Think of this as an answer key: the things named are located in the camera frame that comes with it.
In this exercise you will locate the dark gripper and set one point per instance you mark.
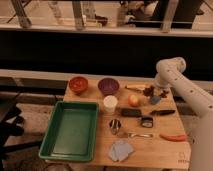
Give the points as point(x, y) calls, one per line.
point(160, 92)

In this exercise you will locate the dark grape bunch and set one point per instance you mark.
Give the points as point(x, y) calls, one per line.
point(149, 91)

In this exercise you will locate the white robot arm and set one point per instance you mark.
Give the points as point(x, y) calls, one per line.
point(170, 72)

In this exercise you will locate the white plastic cup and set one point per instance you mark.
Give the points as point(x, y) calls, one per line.
point(110, 102)

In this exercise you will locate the metal cup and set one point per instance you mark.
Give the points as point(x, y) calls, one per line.
point(115, 126)

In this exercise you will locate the banana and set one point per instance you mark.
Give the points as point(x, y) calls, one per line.
point(136, 87)

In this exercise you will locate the apple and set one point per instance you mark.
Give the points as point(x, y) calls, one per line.
point(133, 101)

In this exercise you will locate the small black box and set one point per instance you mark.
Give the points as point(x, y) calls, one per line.
point(146, 121)

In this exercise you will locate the black rectangular block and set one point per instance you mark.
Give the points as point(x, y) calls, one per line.
point(126, 112)

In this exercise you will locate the red chili pepper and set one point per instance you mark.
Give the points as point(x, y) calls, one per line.
point(174, 138)

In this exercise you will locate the purple bowl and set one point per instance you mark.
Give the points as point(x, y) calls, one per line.
point(108, 86)

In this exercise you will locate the blue cloth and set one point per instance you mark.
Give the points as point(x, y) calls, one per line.
point(120, 150)

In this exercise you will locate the red bowl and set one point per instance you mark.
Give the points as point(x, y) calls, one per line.
point(78, 84)

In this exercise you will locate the green plastic tray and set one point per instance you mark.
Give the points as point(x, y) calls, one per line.
point(71, 132)

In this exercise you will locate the black chair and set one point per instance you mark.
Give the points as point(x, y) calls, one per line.
point(10, 120)

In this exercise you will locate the black handled knife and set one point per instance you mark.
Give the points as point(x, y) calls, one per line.
point(162, 112)

